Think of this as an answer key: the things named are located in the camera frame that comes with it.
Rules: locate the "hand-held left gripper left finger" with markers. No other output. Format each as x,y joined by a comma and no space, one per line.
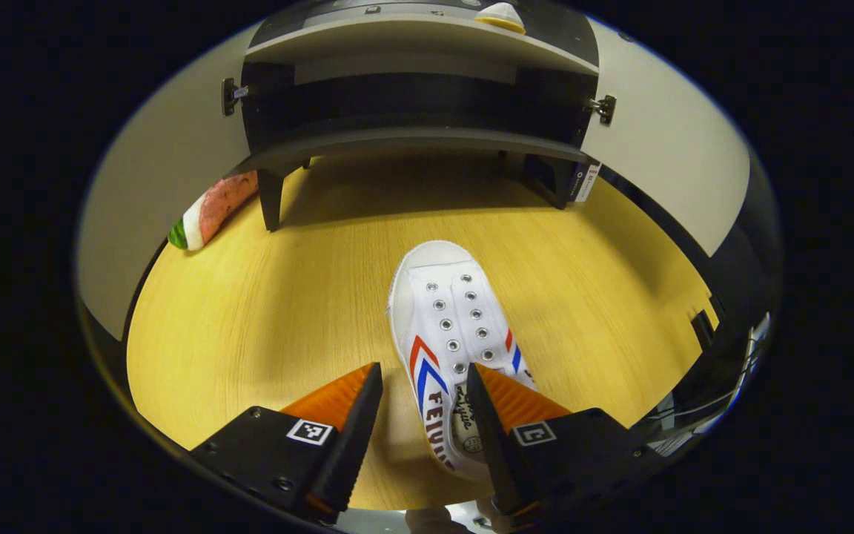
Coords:
349,452

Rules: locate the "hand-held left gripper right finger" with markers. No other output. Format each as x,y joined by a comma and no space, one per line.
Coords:
501,452

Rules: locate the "white cabinet door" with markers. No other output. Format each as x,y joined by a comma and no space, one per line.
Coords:
153,200
672,163

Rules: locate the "white and grey shoe cabinet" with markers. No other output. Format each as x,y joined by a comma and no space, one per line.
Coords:
412,96

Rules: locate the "metal door hinge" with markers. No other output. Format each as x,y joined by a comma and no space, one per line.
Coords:
603,109
233,95

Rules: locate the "watermelon slice cushion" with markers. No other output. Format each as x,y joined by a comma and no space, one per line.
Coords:
212,211

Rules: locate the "blue and white box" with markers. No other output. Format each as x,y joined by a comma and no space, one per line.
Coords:
586,182

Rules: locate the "black table edge bracket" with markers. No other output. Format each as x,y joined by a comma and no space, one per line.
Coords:
703,328

